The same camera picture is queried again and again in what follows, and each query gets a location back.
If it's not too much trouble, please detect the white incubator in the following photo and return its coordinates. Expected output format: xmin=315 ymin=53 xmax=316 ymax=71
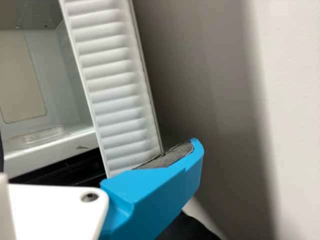
xmin=0 ymin=0 xmax=101 ymax=180

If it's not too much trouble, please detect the incubator door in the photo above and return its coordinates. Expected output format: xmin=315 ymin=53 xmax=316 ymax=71
xmin=58 ymin=0 xmax=165 ymax=180

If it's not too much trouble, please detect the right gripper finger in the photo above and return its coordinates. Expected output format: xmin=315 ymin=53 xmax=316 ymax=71
xmin=98 ymin=137 xmax=206 ymax=240

